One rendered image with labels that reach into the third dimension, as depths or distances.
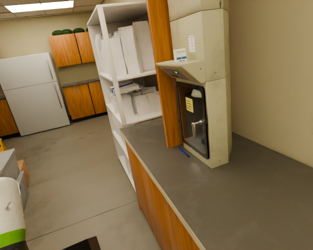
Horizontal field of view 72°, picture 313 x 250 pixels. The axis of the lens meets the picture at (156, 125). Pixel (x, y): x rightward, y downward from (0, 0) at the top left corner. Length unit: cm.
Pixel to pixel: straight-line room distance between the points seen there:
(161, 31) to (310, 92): 82
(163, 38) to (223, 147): 70
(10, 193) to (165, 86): 97
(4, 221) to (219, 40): 101
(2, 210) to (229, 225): 73
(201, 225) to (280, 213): 30
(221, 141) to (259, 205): 36
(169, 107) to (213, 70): 45
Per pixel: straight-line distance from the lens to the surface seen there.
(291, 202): 107
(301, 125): 131
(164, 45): 135
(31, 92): 587
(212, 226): 92
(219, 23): 108
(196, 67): 102
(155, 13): 135
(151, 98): 235
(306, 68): 123
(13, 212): 73
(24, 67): 583
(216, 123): 114
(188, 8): 113
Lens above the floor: 161
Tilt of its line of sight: 20 degrees down
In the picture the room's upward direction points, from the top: 9 degrees counter-clockwise
